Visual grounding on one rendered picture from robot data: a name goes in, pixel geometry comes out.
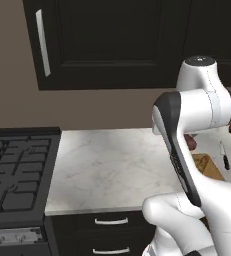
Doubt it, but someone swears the wooden cutting board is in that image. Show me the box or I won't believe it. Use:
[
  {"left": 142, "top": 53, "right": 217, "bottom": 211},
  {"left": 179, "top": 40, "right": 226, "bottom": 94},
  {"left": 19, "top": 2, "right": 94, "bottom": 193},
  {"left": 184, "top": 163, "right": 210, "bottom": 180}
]
[{"left": 191, "top": 152, "right": 226, "bottom": 182}]

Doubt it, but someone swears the small brown round object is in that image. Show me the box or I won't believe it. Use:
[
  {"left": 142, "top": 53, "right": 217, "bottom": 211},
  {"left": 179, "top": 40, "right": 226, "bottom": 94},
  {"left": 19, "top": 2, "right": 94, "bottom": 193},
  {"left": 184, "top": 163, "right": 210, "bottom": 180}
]
[{"left": 183, "top": 133, "right": 198, "bottom": 152}]

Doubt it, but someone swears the black drawer front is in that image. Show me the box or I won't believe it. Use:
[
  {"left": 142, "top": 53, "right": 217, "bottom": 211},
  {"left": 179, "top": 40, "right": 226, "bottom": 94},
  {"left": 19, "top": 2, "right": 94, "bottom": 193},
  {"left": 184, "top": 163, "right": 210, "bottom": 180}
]
[
  {"left": 54, "top": 237, "right": 157, "bottom": 256},
  {"left": 50, "top": 210, "right": 158, "bottom": 241}
]

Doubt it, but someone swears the black hob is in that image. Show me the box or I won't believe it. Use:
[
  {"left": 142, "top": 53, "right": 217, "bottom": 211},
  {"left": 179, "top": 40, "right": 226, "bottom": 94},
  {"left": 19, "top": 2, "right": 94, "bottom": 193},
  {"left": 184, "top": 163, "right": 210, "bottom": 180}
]
[{"left": 0, "top": 126, "right": 62, "bottom": 256}]

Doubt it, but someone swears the black wall cupboard door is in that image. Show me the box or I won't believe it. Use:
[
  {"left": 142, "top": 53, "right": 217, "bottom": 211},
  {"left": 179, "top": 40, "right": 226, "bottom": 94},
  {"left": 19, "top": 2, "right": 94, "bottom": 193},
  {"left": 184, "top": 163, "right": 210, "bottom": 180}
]
[
  {"left": 22, "top": 0, "right": 185, "bottom": 91},
  {"left": 172, "top": 0, "right": 231, "bottom": 88}
]

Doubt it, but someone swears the white drawer handle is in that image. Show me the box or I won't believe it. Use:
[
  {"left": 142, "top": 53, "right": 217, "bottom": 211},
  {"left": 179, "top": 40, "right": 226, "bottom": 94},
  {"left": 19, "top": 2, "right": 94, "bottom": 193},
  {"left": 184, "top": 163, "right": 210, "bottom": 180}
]
[
  {"left": 92, "top": 246, "right": 131, "bottom": 256},
  {"left": 94, "top": 216, "right": 130, "bottom": 226}
]

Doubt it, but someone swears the white cupboard door handle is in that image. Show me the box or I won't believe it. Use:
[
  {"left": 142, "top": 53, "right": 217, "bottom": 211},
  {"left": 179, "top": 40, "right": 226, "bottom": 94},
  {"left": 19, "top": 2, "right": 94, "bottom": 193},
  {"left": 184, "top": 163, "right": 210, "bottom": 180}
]
[{"left": 35, "top": 8, "right": 52, "bottom": 78}]

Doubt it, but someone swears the black-handled knife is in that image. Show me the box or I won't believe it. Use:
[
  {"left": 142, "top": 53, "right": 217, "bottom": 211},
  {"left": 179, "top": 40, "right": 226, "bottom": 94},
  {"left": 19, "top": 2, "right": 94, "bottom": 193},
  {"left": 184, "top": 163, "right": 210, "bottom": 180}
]
[{"left": 219, "top": 140, "right": 231, "bottom": 171}]

